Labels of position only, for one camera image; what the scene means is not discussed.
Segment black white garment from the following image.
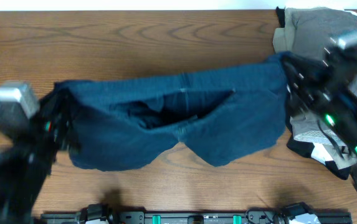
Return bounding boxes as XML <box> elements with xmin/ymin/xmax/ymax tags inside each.
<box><xmin>285</xmin><ymin>124</ymin><xmax>352</xmax><ymax>180</ymax></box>

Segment white dotted garment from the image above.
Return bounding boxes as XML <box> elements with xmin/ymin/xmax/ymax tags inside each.
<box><xmin>292</xmin><ymin>123</ymin><xmax>346</xmax><ymax>146</ymax></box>

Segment grey garment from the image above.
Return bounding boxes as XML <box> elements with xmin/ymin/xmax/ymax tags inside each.
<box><xmin>285</xmin><ymin>6</ymin><xmax>357</xmax><ymax>103</ymax></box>

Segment black mounting rail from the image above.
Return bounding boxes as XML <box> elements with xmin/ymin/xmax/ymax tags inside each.
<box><xmin>39</xmin><ymin>202</ymin><xmax>353</xmax><ymax>224</ymax></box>

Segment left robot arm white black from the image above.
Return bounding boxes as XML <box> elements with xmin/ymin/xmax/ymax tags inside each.
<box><xmin>0</xmin><ymin>93</ymin><xmax>76</xmax><ymax>224</ymax></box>

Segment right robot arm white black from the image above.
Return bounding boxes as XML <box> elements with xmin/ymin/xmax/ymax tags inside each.
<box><xmin>281</xmin><ymin>52</ymin><xmax>357</xmax><ymax>191</ymax></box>

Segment navy blue shorts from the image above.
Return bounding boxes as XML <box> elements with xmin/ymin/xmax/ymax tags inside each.
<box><xmin>54</xmin><ymin>54</ymin><xmax>287</xmax><ymax>171</ymax></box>

